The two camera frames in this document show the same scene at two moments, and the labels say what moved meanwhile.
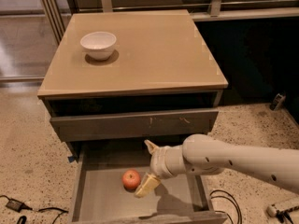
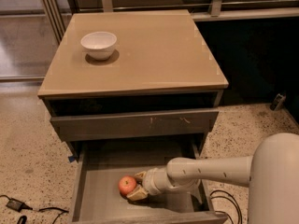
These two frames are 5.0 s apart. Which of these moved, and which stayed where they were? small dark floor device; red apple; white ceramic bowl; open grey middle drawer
Moved: red apple
Stayed: white ceramic bowl; small dark floor device; open grey middle drawer
